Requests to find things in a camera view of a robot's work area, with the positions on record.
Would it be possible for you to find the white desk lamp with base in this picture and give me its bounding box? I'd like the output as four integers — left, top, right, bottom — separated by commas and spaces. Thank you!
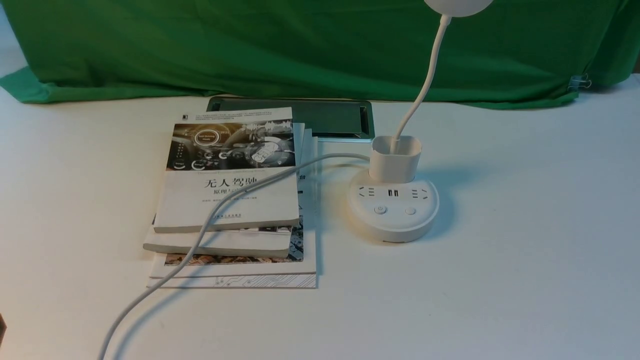
347, 0, 490, 243

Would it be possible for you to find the white book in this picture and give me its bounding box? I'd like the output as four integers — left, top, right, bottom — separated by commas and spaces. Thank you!
152, 107, 304, 234
142, 120, 305, 258

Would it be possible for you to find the bottom circuit pattern book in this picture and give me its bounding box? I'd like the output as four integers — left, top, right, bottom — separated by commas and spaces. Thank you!
146, 135, 319, 289

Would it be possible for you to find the top white book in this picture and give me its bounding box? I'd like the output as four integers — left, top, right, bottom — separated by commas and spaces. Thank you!
152, 107, 304, 234

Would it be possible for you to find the green backdrop cloth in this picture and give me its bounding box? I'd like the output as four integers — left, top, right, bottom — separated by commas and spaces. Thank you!
1, 0, 640, 109

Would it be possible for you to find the metal binder clip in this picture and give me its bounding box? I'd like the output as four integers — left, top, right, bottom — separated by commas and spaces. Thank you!
567, 73, 593, 92

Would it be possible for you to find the metal desk cable hatch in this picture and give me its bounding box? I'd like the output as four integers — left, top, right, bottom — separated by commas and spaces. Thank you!
206, 96, 376, 142

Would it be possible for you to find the white power cable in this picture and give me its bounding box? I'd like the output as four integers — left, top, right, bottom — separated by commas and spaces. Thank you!
98, 152, 371, 360

